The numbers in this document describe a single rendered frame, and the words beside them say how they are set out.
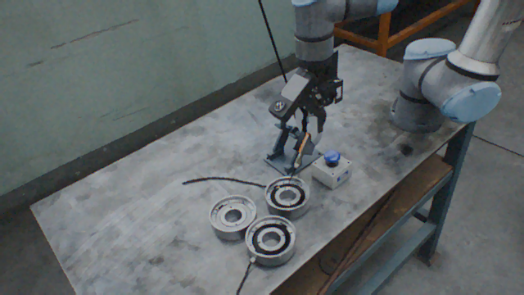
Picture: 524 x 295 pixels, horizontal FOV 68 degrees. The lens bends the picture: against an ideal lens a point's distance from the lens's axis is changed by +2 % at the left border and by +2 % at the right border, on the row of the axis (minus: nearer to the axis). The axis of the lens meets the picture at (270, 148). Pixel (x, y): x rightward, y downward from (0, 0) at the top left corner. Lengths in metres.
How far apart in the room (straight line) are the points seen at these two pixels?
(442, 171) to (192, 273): 0.91
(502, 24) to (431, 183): 0.60
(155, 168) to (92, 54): 1.28
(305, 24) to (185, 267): 0.54
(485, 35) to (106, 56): 1.86
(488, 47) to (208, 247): 0.73
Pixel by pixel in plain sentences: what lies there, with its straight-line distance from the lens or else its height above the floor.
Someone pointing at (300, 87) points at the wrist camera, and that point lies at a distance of 0.77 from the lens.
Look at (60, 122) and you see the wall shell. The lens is 2.36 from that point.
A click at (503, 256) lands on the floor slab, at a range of 1.98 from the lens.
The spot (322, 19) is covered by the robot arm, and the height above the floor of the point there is 1.22.
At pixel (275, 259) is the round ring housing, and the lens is 0.79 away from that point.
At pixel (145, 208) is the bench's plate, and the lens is 0.99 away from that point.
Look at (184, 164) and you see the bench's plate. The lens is 1.07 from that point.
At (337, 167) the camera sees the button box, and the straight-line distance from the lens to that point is 0.94.
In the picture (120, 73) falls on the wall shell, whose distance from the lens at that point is 2.37.
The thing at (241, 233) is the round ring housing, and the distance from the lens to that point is 0.84.
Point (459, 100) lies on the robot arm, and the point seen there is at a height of 0.99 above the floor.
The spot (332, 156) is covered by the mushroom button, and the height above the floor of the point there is 0.87.
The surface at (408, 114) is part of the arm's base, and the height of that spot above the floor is 0.85.
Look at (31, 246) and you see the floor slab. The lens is 2.28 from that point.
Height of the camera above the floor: 1.48
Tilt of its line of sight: 39 degrees down
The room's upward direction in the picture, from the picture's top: 6 degrees counter-clockwise
